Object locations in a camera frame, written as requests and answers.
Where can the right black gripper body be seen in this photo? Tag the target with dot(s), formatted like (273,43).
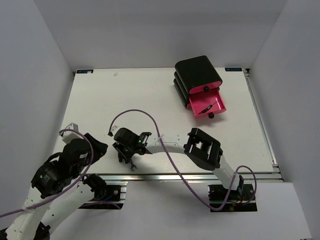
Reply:
(126,152)

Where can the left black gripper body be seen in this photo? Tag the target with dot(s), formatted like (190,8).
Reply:
(98,151)

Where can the silver combination wrench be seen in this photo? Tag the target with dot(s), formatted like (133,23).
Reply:
(132,165)

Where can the pink top drawer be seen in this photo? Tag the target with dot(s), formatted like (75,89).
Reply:
(205,87)

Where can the small precision screwdriver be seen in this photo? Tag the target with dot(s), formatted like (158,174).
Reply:
(210,109)

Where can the black drawer cabinet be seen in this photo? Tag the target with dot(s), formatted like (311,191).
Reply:
(191,73)

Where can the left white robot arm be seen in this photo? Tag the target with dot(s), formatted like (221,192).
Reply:
(58,189)

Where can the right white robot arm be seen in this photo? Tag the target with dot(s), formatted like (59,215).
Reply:
(201,148)

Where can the left blue corner label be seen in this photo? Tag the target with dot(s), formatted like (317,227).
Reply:
(84,71)

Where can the blue corner label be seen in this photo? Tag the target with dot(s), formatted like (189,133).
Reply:
(233,69)
(84,71)

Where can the right blue corner label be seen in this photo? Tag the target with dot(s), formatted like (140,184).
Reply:
(233,69)

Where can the aluminium table edge rail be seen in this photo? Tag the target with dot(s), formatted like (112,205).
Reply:
(188,177)

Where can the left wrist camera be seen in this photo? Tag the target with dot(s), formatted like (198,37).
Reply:
(70,134)

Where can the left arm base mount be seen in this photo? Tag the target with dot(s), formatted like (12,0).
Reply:
(113,198)

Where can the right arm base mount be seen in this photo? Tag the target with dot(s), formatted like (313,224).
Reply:
(236,202)

